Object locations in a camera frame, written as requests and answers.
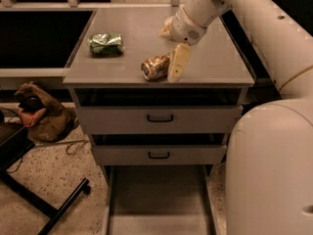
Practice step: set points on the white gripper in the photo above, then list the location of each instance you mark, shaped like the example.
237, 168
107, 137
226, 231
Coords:
184, 29

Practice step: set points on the crushed orange soda can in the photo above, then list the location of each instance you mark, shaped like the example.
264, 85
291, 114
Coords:
155, 67

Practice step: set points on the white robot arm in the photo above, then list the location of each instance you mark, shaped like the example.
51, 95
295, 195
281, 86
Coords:
269, 166

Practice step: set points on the crushed green soda can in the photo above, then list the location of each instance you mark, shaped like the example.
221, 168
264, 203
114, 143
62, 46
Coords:
108, 43

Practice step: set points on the top grey drawer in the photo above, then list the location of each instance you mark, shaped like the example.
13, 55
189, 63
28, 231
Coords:
157, 120

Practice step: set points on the grey drawer cabinet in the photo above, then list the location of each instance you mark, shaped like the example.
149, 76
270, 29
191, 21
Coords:
216, 75

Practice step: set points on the middle grey drawer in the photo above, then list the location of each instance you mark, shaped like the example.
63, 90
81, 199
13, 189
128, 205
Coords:
159, 155

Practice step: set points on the bottom grey open drawer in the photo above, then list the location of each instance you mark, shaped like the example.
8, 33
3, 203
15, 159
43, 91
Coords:
158, 200

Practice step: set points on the brown bag on floor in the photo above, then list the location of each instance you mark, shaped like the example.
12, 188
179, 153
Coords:
50, 124

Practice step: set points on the black headphones on bag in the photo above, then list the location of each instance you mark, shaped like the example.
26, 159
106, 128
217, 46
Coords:
31, 104

